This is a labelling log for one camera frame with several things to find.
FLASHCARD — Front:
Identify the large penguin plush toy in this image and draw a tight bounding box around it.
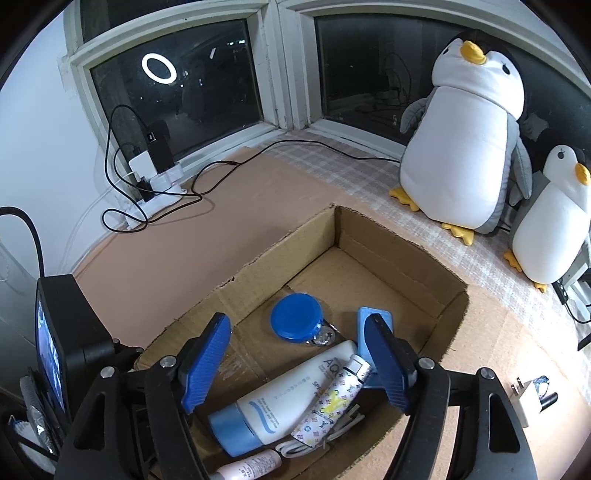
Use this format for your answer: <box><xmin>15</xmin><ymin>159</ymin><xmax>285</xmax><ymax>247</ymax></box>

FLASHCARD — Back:
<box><xmin>390</xmin><ymin>30</ymin><xmax>533</xmax><ymax>246</ymax></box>

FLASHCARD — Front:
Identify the white power adapter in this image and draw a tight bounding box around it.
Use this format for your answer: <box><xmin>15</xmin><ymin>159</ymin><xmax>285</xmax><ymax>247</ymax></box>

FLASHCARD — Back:
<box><xmin>510</xmin><ymin>377</ymin><xmax>541</xmax><ymax>428</ymax></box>

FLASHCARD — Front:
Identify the black cylinder tube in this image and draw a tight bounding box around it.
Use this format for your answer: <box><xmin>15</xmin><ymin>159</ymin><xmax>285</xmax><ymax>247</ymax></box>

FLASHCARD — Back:
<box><xmin>540</xmin><ymin>392</ymin><xmax>558</xmax><ymax>411</ymax></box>

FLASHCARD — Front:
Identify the black cable on mat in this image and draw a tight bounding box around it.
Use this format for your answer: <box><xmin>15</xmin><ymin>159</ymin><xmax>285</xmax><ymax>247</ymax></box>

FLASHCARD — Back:
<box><xmin>101</xmin><ymin>103</ymin><xmax>402</xmax><ymax>234</ymax></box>

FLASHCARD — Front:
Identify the small penguin plush toy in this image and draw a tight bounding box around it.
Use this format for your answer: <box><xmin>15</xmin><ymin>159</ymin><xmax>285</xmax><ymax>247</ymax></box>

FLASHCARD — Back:
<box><xmin>503</xmin><ymin>144</ymin><xmax>590</xmax><ymax>292</ymax></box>

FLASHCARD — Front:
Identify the blue plastic clip case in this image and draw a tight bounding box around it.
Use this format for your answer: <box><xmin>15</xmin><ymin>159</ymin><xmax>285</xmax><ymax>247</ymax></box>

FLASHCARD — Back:
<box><xmin>356</xmin><ymin>306</ymin><xmax>394</xmax><ymax>389</ymax></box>

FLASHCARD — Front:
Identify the white aqua lotion tube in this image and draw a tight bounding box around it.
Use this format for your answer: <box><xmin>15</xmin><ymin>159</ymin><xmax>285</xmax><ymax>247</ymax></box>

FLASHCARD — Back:
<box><xmin>208</xmin><ymin>340</ymin><xmax>356</xmax><ymax>457</ymax></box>

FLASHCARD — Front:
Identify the plaid checkered cloth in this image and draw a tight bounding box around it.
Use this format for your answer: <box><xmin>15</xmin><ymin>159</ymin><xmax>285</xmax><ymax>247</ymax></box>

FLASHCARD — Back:
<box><xmin>248</xmin><ymin>138</ymin><xmax>591</xmax><ymax>351</ymax></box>

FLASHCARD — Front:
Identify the blue round lid container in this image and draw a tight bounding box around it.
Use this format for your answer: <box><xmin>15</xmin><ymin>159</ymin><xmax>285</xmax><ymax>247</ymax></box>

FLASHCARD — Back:
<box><xmin>270</xmin><ymin>293</ymin><xmax>335</xmax><ymax>346</ymax></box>

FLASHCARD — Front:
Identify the cardboard box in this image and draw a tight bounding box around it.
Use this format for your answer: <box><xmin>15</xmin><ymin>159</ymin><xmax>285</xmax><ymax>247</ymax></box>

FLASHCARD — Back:
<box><xmin>139</xmin><ymin>206</ymin><xmax>469</xmax><ymax>471</ymax></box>

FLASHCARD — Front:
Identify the clear blue liquid bottle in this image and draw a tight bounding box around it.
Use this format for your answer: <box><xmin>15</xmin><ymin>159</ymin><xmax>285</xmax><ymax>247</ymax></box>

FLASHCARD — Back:
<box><xmin>533</xmin><ymin>375</ymin><xmax>550</xmax><ymax>400</ymax></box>

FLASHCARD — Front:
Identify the white usb cable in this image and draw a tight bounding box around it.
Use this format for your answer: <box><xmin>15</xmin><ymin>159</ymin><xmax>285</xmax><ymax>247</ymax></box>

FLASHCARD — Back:
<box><xmin>275</xmin><ymin>403</ymin><xmax>366</xmax><ymax>459</ymax></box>

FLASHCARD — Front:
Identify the patterned white tube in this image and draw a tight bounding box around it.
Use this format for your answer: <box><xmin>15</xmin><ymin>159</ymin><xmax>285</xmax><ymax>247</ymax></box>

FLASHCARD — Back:
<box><xmin>290</xmin><ymin>354</ymin><xmax>372</xmax><ymax>449</ymax></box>

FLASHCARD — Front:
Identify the left gripper phone screen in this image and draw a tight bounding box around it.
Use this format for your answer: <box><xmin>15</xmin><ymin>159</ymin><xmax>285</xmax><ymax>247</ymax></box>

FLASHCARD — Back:
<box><xmin>35</xmin><ymin>274</ymin><xmax>114</xmax><ymax>422</ymax></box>

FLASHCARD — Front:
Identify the white power strip with chargers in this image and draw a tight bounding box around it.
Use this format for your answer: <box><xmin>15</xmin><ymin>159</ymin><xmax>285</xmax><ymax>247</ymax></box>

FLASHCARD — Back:
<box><xmin>127</xmin><ymin>120</ymin><xmax>187</xmax><ymax>229</ymax></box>

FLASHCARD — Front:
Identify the pink spray bottle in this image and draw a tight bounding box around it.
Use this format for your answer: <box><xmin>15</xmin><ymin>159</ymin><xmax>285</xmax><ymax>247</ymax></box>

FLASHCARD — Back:
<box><xmin>209</xmin><ymin>450</ymin><xmax>283</xmax><ymax>480</ymax></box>

